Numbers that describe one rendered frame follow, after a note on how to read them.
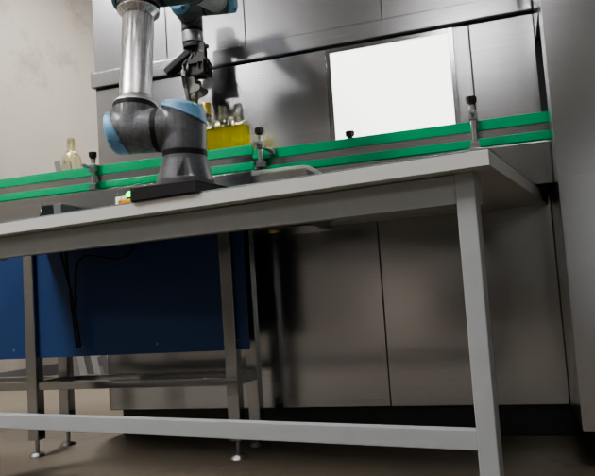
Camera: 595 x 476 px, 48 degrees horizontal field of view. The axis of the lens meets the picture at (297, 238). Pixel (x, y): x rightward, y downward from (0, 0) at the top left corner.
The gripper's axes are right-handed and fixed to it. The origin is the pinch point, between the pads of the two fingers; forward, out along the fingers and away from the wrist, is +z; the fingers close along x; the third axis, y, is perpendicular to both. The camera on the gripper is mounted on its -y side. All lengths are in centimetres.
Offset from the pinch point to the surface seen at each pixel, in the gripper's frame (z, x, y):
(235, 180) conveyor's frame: 32.2, -15.3, 21.5
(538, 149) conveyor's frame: 32, -5, 111
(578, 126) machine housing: 30, -21, 120
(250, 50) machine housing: -19.4, 12.9, 18.4
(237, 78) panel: -9.6, 12.1, 13.0
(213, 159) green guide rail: 24.1, -13.6, 13.8
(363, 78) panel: -2, 13, 58
